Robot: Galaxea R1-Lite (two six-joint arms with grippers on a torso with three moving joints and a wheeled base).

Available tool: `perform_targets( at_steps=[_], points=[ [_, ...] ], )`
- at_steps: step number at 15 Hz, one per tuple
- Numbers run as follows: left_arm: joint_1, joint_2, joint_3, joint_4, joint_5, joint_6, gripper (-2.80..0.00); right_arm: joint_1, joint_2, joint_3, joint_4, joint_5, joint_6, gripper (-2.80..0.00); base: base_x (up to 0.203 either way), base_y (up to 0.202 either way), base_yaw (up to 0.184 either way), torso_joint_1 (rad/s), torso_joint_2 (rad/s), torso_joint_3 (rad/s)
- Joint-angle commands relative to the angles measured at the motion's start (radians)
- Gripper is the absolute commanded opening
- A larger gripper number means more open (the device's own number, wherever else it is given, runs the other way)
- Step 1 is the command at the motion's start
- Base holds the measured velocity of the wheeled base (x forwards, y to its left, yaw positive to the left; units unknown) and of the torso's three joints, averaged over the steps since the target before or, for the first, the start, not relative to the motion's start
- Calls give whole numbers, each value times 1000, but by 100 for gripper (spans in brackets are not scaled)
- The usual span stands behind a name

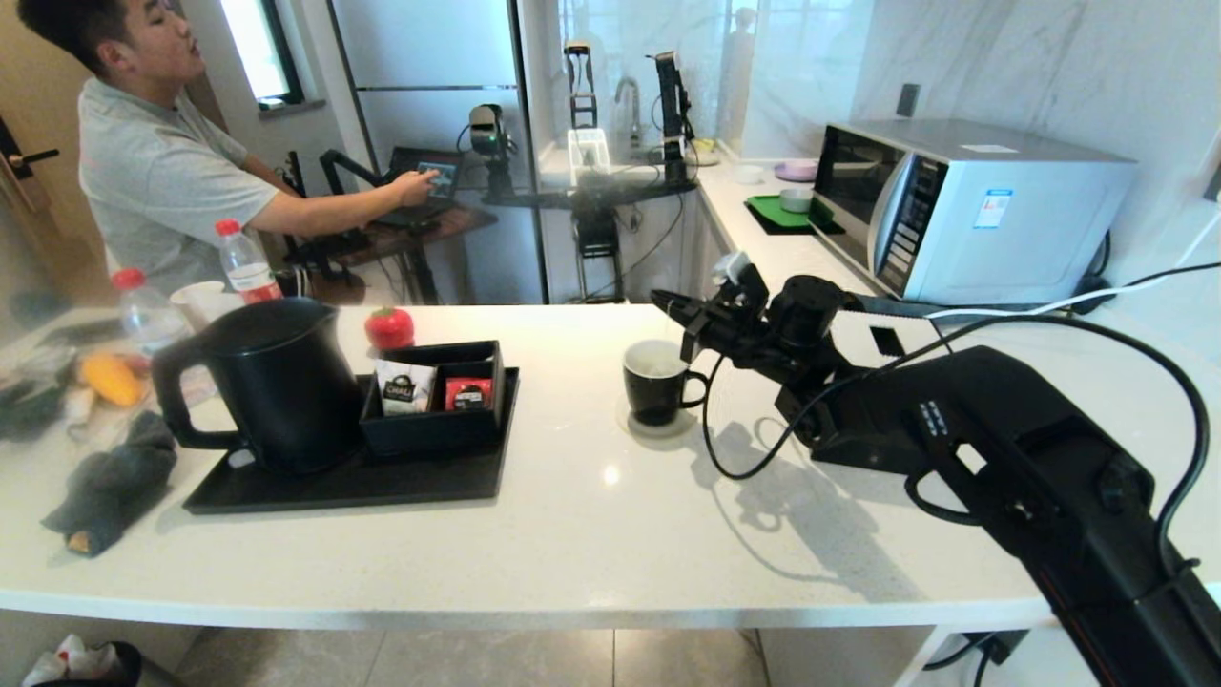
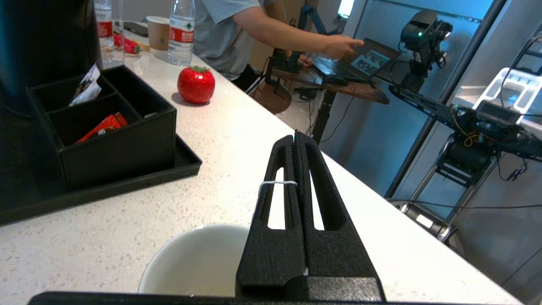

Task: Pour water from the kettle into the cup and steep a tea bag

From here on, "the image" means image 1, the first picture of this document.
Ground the black laptop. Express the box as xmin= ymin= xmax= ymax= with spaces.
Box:
xmin=377 ymin=146 xmax=464 ymax=227

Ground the round pale coaster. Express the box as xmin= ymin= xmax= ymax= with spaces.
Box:
xmin=615 ymin=406 xmax=698 ymax=440

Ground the black tissue box white lid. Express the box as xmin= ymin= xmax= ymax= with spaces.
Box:
xmin=809 ymin=310 xmax=964 ymax=473

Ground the dark framed window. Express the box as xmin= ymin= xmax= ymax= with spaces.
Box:
xmin=217 ymin=0 xmax=306 ymax=111

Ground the bin with white rubbish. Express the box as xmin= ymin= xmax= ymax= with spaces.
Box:
xmin=21 ymin=635 xmax=144 ymax=687

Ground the white packet with black logo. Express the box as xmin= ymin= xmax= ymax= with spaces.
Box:
xmin=375 ymin=360 xmax=436 ymax=416

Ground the black mug white inside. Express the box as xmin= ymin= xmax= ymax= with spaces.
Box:
xmin=622 ymin=339 xmax=710 ymax=427

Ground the green tray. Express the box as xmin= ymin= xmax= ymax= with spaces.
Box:
xmin=744 ymin=194 xmax=840 ymax=237

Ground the black door handle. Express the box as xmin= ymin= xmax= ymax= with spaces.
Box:
xmin=0 ymin=119 xmax=60 ymax=182

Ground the clear water bottle red cap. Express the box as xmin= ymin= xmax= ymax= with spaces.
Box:
xmin=213 ymin=218 xmax=283 ymax=305

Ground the black plug and cable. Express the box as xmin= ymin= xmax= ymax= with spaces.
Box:
xmin=921 ymin=625 xmax=1112 ymax=687

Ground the dark grey cloth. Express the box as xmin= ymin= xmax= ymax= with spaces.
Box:
xmin=41 ymin=411 xmax=179 ymax=558

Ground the black electric kettle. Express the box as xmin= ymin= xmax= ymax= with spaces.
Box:
xmin=150 ymin=297 xmax=366 ymax=476

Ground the orange corn toy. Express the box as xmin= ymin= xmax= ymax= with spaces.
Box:
xmin=78 ymin=353 xmax=147 ymax=408

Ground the brown wooden desk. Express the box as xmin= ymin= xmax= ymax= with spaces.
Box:
xmin=329 ymin=205 xmax=497 ymax=304

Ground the red tomato shaped timer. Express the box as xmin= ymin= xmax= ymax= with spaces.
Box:
xmin=363 ymin=305 xmax=416 ymax=351

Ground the black rectangular serving tray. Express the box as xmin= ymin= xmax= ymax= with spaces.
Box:
xmin=183 ymin=367 xmax=522 ymax=516

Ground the black compartment box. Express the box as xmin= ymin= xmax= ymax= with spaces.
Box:
xmin=360 ymin=340 xmax=507 ymax=458

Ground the black power strip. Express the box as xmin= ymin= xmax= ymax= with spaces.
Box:
xmin=839 ymin=289 xmax=1050 ymax=321

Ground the silver microwave oven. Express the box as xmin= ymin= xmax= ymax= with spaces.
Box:
xmin=809 ymin=118 xmax=1138 ymax=306

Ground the black upright bracket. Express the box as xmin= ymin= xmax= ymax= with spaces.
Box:
xmin=563 ymin=39 xmax=600 ymax=130

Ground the paper cup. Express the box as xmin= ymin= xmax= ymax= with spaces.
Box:
xmin=169 ymin=280 xmax=241 ymax=327

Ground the black microwave cable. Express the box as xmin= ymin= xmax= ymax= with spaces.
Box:
xmin=1073 ymin=229 xmax=1221 ymax=304

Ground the chrome faucet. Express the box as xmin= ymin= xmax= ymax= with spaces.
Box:
xmin=614 ymin=76 xmax=643 ymax=146

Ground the black white robot joint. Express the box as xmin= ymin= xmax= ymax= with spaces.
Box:
xmin=649 ymin=51 xmax=697 ymax=185

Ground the man in grey t-shirt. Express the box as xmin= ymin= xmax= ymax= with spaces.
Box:
xmin=14 ymin=0 xmax=443 ymax=299

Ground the red label water bottle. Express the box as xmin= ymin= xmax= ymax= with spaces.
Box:
xmin=112 ymin=268 xmax=194 ymax=356

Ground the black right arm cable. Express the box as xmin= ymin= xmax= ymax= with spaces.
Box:
xmin=701 ymin=313 xmax=1212 ymax=573

